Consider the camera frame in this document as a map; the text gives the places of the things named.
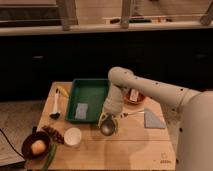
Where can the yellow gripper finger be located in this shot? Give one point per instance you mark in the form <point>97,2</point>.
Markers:
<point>102,117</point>
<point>116,121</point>

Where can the dark metal cup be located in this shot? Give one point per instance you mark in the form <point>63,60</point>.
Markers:
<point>107,128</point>

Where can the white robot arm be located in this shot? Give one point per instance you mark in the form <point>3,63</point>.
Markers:
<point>195,141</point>

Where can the grey sponge in tray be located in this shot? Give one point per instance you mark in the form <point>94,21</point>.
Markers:
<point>81,111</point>

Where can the green plastic tray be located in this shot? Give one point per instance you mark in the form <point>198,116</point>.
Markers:
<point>91,91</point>

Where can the metal fork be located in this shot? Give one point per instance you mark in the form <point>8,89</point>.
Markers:
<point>125,114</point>

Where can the white box in bowl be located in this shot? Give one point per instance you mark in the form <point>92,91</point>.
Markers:
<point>134,95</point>

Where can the orange bowl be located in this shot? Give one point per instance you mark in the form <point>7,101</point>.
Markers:
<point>139,101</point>

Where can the grey folded cloth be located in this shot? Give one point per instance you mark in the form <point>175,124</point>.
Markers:
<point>151,121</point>

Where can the white cup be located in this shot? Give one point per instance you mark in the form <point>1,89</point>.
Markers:
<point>72,137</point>

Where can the yellow banana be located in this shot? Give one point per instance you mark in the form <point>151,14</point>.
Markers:
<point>62,91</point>

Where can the green onion stalk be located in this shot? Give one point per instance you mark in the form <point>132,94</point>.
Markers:
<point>50,157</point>

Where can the yellow potato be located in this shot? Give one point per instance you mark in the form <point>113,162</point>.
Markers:
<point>38,147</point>

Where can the dark brown bowl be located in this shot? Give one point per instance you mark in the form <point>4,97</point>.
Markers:
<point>26,146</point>

